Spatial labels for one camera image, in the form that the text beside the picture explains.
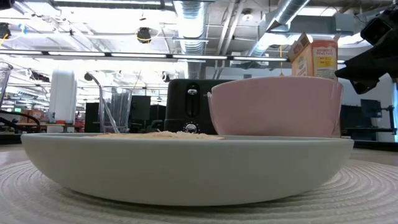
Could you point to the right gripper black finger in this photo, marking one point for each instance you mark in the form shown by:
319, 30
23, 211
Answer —
367, 67
363, 85

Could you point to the orange cereal box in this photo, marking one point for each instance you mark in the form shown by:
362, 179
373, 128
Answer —
323, 59

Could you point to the toasted bread slice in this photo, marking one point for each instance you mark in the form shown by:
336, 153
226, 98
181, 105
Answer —
161, 135

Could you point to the black monitor on arm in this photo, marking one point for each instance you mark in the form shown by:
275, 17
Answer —
371, 108

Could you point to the pale round bowl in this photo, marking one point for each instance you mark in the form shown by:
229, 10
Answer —
273, 105

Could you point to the black toaster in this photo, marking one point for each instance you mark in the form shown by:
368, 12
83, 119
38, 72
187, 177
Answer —
177, 105

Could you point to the pale grey round plate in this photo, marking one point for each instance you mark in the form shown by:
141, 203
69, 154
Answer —
186, 171

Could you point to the dark flat monitor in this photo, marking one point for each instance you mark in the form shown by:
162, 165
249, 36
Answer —
140, 107

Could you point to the long ceiling light bar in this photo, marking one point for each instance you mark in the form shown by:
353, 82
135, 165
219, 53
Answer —
140, 55

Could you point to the clear drinking glass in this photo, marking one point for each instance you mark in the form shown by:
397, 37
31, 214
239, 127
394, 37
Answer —
122, 105

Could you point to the curved dark-headed lamp pole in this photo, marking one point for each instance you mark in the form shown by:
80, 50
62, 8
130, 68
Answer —
88, 76

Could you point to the white round column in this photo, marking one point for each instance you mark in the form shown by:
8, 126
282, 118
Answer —
63, 96

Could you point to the round woven beige placemat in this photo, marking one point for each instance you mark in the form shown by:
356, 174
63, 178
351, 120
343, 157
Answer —
46, 202

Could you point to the clear plastic container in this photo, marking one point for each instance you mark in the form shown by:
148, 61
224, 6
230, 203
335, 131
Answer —
4, 77

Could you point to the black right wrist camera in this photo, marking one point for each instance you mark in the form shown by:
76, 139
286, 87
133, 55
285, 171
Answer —
377, 28

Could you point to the silver slanted ventilation duct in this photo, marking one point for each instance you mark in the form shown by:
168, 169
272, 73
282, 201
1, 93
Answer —
280, 18

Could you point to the silver round ventilation duct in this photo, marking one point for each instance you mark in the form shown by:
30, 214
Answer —
190, 25

